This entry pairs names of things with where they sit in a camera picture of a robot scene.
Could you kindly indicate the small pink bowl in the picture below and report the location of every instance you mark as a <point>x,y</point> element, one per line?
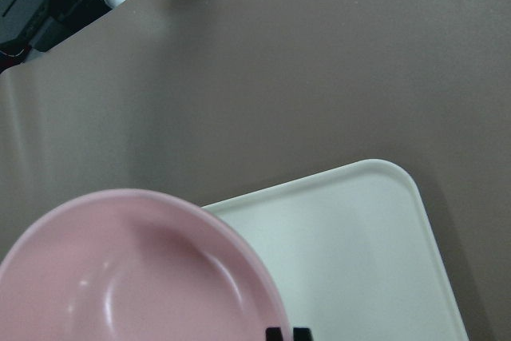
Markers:
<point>130,264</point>

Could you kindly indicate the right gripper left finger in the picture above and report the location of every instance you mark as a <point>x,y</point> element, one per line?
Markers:
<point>273,334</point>

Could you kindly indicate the cream serving tray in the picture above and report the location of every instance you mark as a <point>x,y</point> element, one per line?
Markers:
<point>352,253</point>

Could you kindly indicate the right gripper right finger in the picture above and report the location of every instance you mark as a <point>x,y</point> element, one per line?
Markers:
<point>302,334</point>

